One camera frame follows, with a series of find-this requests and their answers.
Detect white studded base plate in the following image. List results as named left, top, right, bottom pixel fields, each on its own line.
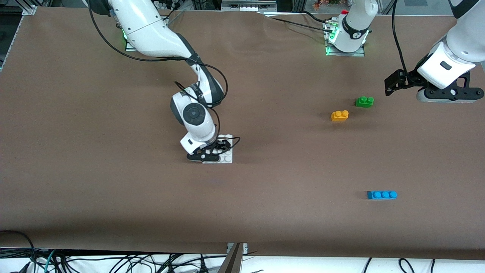
left=203, top=134, right=234, bottom=164

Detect blue three-stud block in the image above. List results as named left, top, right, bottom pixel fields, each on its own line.
left=367, top=190, right=398, bottom=200

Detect brown table cover cloth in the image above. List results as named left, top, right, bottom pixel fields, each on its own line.
left=0, top=7, right=485, bottom=262

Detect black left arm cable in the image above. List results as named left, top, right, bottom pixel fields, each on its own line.
left=392, top=0, right=410, bottom=75

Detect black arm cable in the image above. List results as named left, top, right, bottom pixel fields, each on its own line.
left=88, top=0, right=241, bottom=152
left=392, top=0, right=410, bottom=75

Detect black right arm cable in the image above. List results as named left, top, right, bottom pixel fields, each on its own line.
left=88, top=0, right=241, bottom=152

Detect metal table edge bracket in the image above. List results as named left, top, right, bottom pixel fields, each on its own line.
left=218, top=243, right=249, bottom=273

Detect black cable across cloth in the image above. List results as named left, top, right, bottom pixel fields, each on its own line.
left=261, top=11, right=331, bottom=35

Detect black tangled floor cables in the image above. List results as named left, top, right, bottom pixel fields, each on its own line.
left=57, top=252, right=228, bottom=273

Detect teal floor cable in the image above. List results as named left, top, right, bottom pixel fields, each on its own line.
left=43, top=249, right=57, bottom=273

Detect black looped floor cable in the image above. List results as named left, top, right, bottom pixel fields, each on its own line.
left=0, top=230, right=37, bottom=273

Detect aluminium frame profile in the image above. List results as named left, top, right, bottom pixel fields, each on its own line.
left=0, top=0, right=38, bottom=72

